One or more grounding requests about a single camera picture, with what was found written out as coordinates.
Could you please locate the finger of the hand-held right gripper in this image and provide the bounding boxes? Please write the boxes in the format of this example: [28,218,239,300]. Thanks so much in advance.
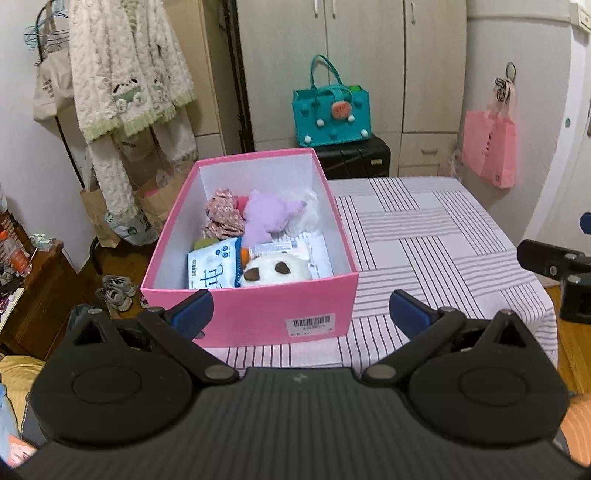
[516,239,591,322]

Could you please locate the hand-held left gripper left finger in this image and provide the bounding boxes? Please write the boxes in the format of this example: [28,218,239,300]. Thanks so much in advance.
[65,288,241,385]

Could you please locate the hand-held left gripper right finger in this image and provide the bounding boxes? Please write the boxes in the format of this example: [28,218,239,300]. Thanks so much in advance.
[360,290,541,387]

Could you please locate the white blue snack packet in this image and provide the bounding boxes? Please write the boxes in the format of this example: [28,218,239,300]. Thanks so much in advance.
[187,237,244,291]

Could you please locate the pink cardboard box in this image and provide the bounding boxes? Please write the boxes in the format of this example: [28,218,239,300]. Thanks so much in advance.
[140,148,360,348]

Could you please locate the panda plush toy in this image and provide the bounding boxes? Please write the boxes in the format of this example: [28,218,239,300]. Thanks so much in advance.
[240,255,311,288]

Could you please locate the floral fabric scrunchie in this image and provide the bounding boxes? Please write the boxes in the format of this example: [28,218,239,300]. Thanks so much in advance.
[202,189,245,241]

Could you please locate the purple plush toy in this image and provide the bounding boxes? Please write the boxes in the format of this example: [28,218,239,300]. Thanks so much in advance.
[241,188,308,248]

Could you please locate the grey sneaker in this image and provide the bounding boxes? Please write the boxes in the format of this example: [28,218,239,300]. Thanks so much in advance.
[96,275,136,297]
[104,288,133,311]

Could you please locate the striped tablecloth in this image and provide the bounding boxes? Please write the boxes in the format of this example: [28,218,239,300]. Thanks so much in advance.
[194,175,559,370]

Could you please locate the printed paper sheet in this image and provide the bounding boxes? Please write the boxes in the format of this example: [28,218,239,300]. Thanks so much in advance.
[270,231,334,280]

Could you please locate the brown paper bag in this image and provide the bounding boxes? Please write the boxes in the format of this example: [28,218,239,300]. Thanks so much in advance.
[134,164,195,232]
[79,185,122,248]

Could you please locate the white refrigerator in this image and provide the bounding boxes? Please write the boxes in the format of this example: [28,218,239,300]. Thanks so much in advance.
[459,0,591,278]

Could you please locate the pink paper bag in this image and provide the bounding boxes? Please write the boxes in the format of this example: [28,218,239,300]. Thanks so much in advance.
[462,108,517,189]

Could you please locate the wooden side table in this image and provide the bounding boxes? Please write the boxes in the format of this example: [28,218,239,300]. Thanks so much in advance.
[0,240,82,361]

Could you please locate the black suitcase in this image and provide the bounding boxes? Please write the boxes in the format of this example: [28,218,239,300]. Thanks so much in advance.
[314,134,392,181]

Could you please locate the orange drink bottle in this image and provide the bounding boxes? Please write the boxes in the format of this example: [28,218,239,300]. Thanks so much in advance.
[9,233,33,276]

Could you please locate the black clothes rack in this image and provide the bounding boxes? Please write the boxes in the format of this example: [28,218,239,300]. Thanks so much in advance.
[34,0,108,278]

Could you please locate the teal felt tote bag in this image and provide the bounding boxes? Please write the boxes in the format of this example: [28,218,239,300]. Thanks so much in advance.
[291,54,372,147]

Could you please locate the beige tall cabinet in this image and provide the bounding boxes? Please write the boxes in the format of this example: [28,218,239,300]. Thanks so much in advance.
[159,0,241,160]

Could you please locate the cream fluffy pajama top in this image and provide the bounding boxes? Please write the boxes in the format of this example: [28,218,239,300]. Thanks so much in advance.
[68,0,197,142]

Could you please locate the beige wardrobe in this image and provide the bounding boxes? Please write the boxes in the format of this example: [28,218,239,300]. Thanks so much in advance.
[235,0,469,179]

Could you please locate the canvas tote bag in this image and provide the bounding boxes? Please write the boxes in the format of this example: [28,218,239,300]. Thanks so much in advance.
[32,46,75,123]

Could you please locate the metal ring hook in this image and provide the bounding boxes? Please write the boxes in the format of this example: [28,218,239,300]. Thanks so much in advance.
[494,62,517,105]

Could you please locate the bunch of wire hangers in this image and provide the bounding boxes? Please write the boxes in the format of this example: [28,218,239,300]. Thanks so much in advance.
[25,0,70,52]

